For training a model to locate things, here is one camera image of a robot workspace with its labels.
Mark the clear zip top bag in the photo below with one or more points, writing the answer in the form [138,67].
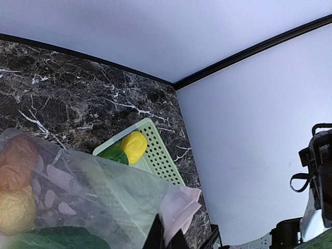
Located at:
[111,200]

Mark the pale green plastic basket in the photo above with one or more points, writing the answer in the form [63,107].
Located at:
[156,160]

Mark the right black frame post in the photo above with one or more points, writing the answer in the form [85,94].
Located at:
[253,50]

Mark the yellow lemon toy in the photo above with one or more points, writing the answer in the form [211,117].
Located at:
[134,146]

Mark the green pepper toy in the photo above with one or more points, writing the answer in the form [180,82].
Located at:
[114,154]

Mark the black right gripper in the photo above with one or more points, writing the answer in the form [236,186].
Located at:
[317,158]

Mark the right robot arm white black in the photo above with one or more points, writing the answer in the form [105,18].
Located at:
[290,233]

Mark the brown mushroom toy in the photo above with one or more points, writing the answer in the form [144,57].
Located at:
[18,159]

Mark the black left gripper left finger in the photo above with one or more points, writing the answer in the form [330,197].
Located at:
[155,239]

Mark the green white bok choy toy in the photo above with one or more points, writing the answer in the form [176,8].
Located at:
[59,237]

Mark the pale yellow walnut toy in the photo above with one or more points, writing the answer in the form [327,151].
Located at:
[18,211]

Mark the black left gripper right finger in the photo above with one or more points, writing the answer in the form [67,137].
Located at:
[178,241]

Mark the dark green cucumber toy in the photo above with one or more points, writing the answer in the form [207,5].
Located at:
[323,241]

